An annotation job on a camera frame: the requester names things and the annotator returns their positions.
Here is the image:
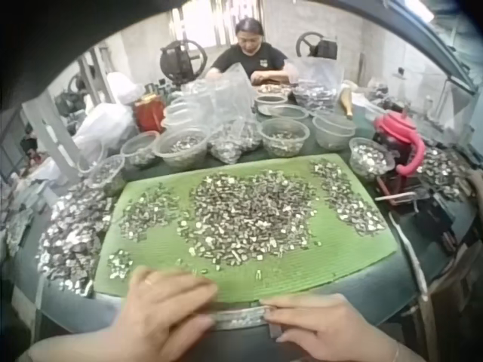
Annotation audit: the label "black hand press with wheel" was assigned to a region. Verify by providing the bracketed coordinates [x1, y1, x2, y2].
[158, 38, 209, 89]
[294, 31, 339, 60]

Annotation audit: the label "tall clear bag of parts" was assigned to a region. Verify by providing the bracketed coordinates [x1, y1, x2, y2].
[206, 63, 264, 165]

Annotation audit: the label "green ribbed mat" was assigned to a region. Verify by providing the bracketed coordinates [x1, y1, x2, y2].
[93, 152, 400, 303]

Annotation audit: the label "heap of silver metal pieces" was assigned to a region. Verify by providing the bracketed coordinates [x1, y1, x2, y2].
[34, 183, 115, 299]

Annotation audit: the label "stack of empty plastic bowls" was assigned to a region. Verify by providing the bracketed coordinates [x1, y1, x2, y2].
[161, 84, 213, 133]

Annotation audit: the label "white sacks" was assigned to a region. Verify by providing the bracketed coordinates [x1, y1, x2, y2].
[72, 72, 146, 153]

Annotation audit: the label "medium pile of metal parts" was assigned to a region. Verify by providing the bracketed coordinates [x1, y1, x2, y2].
[118, 183, 183, 243]

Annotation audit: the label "red box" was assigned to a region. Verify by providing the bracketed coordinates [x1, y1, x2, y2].
[131, 94, 168, 133]

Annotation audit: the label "shallow clear plastic bowl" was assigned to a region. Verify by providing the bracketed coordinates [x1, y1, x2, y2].
[263, 103, 311, 122]

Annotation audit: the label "metal strip of small parts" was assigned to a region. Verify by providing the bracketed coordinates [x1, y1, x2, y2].
[210, 305, 282, 339]

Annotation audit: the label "red plastic jug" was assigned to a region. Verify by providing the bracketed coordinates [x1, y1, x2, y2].
[372, 109, 428, 178]

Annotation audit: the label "large pile of metal parts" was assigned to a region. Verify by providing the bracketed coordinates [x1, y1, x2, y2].
[176, 168, 322, 273]

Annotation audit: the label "wide clear bag of parts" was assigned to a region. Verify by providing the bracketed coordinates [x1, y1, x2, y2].
[283, 57, 345, 111]

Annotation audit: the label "tiny pile of metal parts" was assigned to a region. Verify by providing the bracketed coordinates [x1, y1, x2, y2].
[106, 250, 135, 281]

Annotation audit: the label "wooden mallet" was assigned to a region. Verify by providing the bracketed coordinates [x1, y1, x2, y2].
[338, 87, 356, 121]

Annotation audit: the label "black bench tool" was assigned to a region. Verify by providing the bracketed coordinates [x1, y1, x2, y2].
[375, 175, 460, 252]

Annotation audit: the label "long pile of metal parts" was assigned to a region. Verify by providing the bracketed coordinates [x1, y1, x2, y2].
[309, 158, 389, 238]

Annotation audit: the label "heap of dark metal parts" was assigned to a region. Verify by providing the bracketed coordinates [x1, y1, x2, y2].
[414, 146, 473, 202]

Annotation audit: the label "grey metal rack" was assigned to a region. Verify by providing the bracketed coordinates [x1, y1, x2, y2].
[20, 48, 114, 182]

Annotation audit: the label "person's right hand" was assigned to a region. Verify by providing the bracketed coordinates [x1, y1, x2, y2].
[259, 293, 399, 362]

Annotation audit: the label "person's left hand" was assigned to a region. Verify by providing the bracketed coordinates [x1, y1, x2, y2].
[108, 265, 220, 362]

